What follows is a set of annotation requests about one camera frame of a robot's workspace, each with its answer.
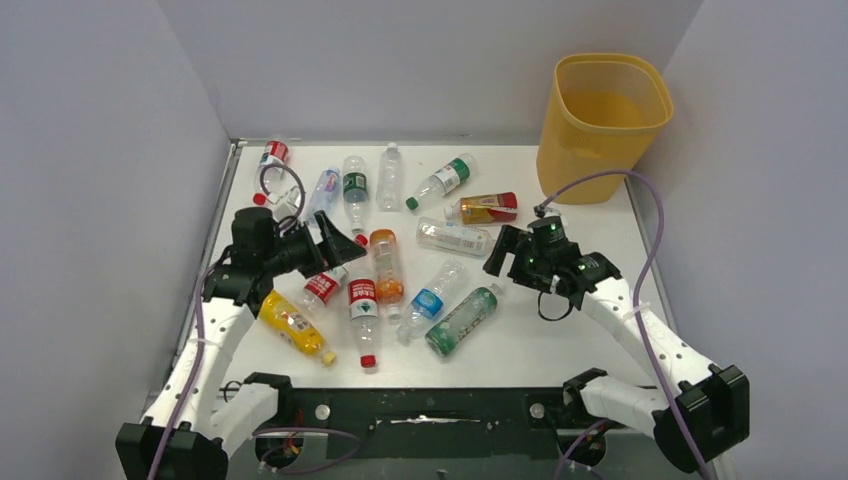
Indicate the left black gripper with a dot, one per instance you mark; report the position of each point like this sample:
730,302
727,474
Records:
338,249

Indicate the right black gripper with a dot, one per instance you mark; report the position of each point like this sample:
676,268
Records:
515,258

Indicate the amber tea bottle red label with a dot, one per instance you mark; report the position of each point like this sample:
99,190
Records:
484,209

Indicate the green tinted bottle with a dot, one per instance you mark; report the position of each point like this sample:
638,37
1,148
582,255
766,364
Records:
478,305

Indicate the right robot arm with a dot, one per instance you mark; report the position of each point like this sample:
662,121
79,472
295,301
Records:
696,410

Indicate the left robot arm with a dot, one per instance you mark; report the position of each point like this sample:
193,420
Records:
182,435

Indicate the yellow plastic waste bin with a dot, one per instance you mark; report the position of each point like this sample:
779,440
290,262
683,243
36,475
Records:
604,111

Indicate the red label bottle left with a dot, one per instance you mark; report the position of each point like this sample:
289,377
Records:
320,289

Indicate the red label bottle red cap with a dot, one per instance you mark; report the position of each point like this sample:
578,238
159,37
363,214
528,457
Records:
363,313

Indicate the orange soda bottle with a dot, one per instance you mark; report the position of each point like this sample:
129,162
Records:
390,289

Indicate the clear bottle blue purple label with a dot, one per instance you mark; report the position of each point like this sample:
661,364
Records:
323,195

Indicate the yellow juice bottle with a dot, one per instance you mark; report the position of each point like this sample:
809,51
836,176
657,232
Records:
286,320

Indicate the clear unlabelled bottle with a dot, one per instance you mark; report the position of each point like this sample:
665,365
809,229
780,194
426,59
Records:
389,174

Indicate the clear bottle dark green label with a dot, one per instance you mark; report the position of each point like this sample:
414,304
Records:
355,193

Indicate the clear bottle green white label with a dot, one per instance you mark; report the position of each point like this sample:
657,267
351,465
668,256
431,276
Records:
442,182

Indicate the clear bottle red label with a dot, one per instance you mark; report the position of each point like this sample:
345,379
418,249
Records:
269,176

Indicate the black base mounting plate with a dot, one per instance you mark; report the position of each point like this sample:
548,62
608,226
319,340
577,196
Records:
429,423

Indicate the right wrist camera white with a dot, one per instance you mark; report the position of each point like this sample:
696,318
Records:
546,215

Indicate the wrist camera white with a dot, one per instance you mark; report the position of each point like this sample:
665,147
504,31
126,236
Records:
546,215
288,204

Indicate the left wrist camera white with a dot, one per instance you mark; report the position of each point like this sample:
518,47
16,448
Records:
288,204

